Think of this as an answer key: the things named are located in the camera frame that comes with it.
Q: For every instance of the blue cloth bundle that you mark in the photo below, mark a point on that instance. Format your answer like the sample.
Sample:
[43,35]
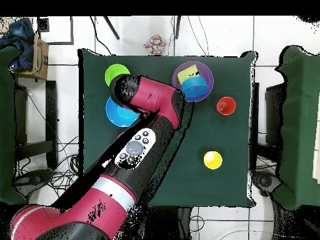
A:
[20,32]

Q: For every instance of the colourful patterned box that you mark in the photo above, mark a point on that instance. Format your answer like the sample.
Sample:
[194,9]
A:
[155,45]

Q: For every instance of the purple bowl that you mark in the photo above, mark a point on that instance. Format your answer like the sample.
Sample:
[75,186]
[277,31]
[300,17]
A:
[207,72]

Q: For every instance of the black stool frame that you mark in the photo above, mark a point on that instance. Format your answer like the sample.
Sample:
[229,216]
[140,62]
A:
[51,112]

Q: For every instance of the orange cup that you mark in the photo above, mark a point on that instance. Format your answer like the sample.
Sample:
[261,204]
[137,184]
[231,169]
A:
[225,106]

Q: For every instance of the small blue patterned bowl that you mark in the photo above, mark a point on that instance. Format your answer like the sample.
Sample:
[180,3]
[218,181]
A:
[196,87]

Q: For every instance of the cardboard box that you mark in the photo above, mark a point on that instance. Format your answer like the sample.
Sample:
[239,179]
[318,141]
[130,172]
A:
[41,60]

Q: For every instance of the black floor frame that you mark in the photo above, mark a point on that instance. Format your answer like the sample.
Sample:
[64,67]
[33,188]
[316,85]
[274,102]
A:
[71,30]

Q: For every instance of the dark green table cloth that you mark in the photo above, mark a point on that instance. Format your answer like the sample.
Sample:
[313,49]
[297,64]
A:
[225,185]

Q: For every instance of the black pedestal leg with caster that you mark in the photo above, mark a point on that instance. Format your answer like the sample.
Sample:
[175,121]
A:
[266,181]
[35,177]

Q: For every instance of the pale yellow translucent cup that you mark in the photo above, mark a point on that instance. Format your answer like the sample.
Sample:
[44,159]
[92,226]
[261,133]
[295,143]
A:
[187,72]

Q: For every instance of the black tripod leg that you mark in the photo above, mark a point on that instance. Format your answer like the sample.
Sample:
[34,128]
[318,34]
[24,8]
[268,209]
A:
[177,27]
[111,28]

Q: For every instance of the green cloth side table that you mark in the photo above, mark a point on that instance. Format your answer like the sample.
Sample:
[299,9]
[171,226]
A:
[7,125]
[300,125]

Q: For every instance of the green bowl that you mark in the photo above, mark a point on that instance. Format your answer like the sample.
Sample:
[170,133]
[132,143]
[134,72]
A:
[115,71]

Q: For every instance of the large blue bowl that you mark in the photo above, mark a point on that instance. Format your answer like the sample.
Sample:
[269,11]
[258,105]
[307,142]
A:
[117,116]

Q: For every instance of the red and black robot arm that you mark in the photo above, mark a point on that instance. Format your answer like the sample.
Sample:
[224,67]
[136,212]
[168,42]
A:
[110,195]

